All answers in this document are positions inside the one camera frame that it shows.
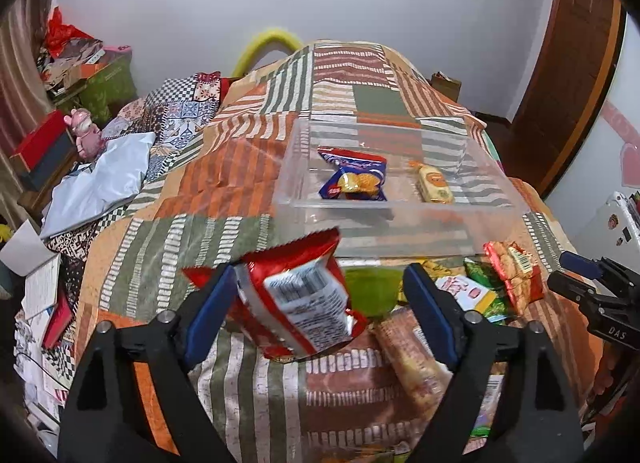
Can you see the brown cardboard box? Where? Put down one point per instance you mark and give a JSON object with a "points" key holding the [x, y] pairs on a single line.
{"points": [[446, 85]]}

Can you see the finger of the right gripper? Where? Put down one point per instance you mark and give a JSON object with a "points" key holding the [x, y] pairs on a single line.
{"points": [[583, 266], [572, 289]]}

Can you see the green storage box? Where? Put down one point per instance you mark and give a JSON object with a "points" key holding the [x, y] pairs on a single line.
{"points": [[103, 94]]}

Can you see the checkered patterned pillow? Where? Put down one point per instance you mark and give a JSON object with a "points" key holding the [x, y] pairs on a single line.
{"points": [[177, 113]]}

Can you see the long rice cracker pack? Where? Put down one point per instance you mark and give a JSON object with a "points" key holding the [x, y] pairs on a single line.
{"points": [[403, 343]]}

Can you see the long yellow cake pack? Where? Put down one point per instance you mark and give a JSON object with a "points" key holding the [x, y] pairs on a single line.
{"points": [[432, 185]]}

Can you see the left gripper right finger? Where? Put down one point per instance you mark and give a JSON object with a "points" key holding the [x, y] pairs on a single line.
{"points": [[536, 419]]}

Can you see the red plastic bag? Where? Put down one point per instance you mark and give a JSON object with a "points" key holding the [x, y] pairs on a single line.
{"points": [[59, 34]]}

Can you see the white yellow snack packet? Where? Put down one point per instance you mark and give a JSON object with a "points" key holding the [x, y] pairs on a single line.
{"points": [[469, 294]]}

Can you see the pink heart wall sticker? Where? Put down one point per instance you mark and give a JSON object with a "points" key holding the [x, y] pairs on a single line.
{"points": [[630, 165]]}

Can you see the clear plastic storage bin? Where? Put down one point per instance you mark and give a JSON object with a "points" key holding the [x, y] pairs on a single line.
{"points": [[486, 207]]}

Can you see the yellow curved headboard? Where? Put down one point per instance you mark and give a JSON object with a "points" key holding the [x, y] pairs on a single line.
{"points": [[273, 37]]}

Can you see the white appliance with stickers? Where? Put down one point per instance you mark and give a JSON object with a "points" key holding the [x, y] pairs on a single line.
{"points": [[613, 232]]}

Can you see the white paper notebook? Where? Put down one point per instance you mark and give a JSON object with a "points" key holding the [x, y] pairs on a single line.
{"points": [[27, 256]]}

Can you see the green jelly cup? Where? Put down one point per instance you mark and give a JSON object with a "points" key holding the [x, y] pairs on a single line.
{"points": [[373, 290]]}

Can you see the white cloth on bed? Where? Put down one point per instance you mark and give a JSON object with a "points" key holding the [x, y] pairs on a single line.
{"points": [[94, 189]]}

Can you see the wooden door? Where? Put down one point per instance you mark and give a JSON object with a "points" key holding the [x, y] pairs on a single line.
{"points": [[574, 69]]}

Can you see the red gift box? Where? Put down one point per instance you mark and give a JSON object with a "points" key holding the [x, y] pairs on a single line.
{"points": [[27, 155]]}

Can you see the pink plush toy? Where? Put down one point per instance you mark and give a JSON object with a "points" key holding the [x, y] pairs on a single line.
{"points": [[88, 137]]}

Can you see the red foil chips bag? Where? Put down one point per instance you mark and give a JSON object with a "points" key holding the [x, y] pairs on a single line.
{"points": [[292, 300]]}

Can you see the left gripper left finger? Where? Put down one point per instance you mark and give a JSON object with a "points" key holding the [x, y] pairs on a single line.
{"points": [[104, 419]]}

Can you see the blue cookie snack bag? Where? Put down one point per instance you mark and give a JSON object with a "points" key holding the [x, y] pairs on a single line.
{"points": [[357, 175]]}

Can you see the striped red beige curtain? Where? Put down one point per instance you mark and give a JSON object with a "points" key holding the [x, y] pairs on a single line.
{"points": [[24, 101]]}

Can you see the red biscuit snack bag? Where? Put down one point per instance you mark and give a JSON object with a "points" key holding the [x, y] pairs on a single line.
{"points": [[518, 271]]}

